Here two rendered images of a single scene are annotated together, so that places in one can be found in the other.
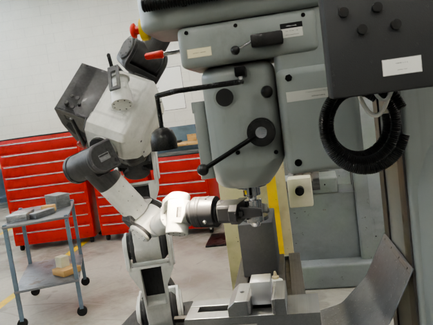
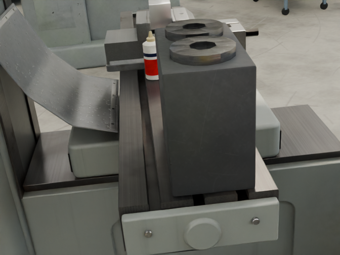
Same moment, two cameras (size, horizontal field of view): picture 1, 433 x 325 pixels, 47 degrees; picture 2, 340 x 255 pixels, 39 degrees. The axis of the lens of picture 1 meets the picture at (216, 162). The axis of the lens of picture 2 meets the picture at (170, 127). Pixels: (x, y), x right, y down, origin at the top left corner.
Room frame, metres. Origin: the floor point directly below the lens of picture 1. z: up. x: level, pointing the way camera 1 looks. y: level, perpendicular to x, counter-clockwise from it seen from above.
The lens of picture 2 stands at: (2.40, -0.29, 1.33)
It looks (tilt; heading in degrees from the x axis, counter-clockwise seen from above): 27 degrees down; 169
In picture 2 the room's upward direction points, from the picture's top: 5 degrees counter-clockwise
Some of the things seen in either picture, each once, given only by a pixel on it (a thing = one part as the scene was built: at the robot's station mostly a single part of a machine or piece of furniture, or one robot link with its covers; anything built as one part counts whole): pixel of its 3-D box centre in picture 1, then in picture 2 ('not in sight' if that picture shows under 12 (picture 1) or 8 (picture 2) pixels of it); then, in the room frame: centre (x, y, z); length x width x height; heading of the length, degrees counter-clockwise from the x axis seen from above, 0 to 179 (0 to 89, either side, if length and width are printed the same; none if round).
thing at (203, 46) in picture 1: (249, 44); not in sight; (1.32, -0.13, 1.68); 0.34 x 0.24 x 0.10; 82
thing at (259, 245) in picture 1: (259, 238); (201, 98); (1.75, -0.12, 1.03); 0.22 x 0.12 x 0.20; 171
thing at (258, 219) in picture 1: (254, 212); not in sight; (1.33, -0.08, 1.23); 0.05 x 0.05 x 0.06
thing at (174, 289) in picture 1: (160, 305); not in sight; (2.13, 0.34, 0.68); 0.21 x 0.20 x 0.13; 5
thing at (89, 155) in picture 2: not in sight; (170, 120); (1.33, -0.08, 0.79); 0.50 x 0.35 x 0.12; 82
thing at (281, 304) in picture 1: (252, 311); (173, 35); (1.25, -0.04, 0.99); 0.35 x 0.15 x 0.11; 80
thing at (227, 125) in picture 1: (245, 125); not in sight; (1.33, -0.09, 1.47); 0.21 x 0.19 x 0.32; 172
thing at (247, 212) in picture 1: (250, 213); not in sight; (1.30, -0.07, 1.24); 0.06 x 0.02 x 0.03; 69
